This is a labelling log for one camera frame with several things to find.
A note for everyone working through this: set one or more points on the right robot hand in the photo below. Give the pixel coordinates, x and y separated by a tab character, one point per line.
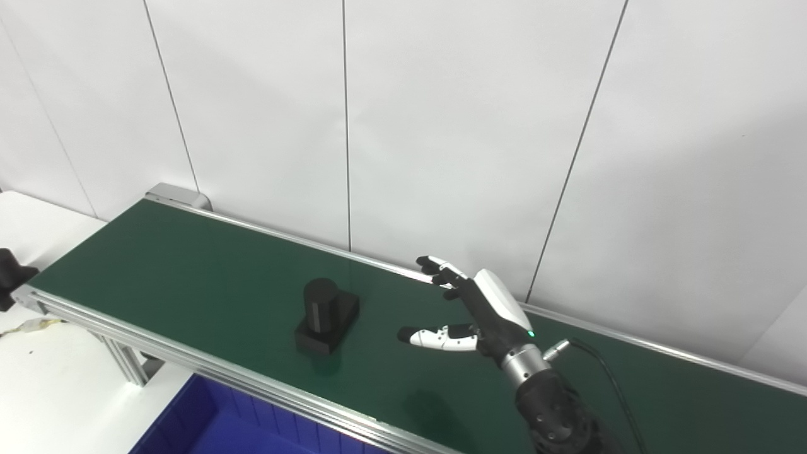
498	315

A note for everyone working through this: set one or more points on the black cylinder-on-block part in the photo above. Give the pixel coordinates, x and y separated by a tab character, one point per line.
325	315

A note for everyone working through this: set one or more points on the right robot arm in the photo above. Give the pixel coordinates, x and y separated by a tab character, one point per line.
555	410

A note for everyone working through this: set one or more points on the green conveyor belt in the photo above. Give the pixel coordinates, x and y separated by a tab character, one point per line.
220	271
189	362

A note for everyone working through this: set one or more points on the blue plastic bin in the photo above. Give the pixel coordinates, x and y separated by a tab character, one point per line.
208	429

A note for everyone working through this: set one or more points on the aluminium conveyor leg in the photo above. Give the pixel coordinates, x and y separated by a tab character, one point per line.
129	362

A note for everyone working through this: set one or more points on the black block-shaped object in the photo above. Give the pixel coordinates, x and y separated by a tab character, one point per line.
12	277

